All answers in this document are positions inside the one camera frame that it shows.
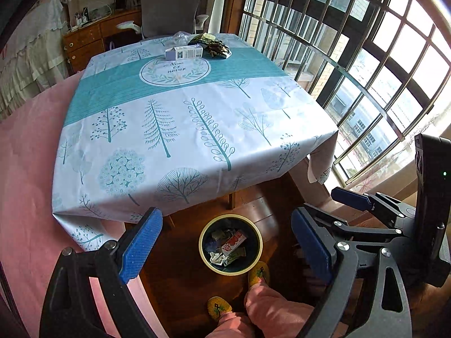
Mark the green gold box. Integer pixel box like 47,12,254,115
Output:
188,33,216,46

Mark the person's pink trouser leg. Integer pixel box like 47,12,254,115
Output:
204,312,254,338
243,283,318,338

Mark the red white carton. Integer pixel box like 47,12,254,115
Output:
220,230,249,256

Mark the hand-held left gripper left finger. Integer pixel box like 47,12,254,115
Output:
39,207,164,338

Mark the white lace curtain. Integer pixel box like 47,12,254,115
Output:
0,0,69,120

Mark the wooden drawer desk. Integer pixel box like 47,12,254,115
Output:
63,9,143,74

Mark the tree print tablecloth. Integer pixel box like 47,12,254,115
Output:
52,33,339,252

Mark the grey office chair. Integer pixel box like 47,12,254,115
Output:
116,0,210,41

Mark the lavender white carton box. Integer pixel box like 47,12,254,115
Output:
164,44,204,60

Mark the metal window grille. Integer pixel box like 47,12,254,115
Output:
240,0,451,187

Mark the pink blanket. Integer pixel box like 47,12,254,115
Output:
0,70,170,338

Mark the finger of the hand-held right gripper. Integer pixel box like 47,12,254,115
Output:
304,202,404,244
331,186,416,228

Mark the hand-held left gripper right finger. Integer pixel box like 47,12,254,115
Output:
291,207,413,338

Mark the yellow rimmed trash bin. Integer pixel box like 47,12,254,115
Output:
198,214,264,276

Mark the black gold crumpled wrapper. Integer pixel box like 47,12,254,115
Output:
205,40,232,59

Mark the yellow slipper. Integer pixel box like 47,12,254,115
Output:
247,261,271,287
207,296,233,321

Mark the clear plastic packaging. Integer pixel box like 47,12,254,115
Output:
172,31,194,47

